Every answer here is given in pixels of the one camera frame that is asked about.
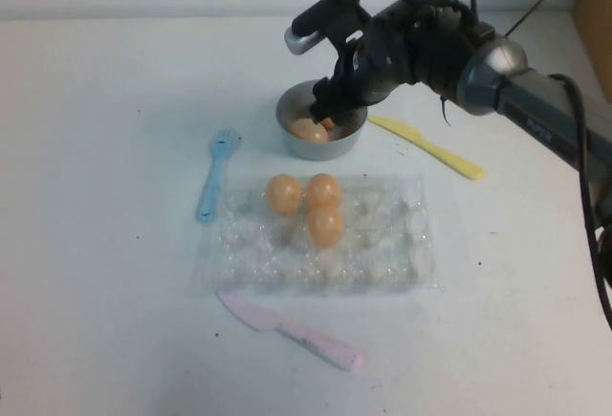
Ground grey round bowl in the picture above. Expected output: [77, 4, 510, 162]
[274, 79, 369, 163]

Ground brown cardboard box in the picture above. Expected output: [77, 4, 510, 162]
[573, 0, 612, 97]

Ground pink plastic knife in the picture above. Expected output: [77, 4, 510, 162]
[215, 290, 366, 372]

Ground black camera cable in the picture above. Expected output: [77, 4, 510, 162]
[356, 0, 612, 332]

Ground yellow plastic knife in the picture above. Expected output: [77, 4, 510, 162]
[367, 115, 486, 181]

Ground light blue plastic fork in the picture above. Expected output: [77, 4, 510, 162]
[196, 129, 243, 225]

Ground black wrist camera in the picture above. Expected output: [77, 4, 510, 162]
[284, 0, 373, 56]

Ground clear plastic egg tray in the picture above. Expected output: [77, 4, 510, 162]
[190, 174, 439, 298]

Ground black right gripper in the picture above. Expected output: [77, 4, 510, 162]
[308, 22, 418, 129]

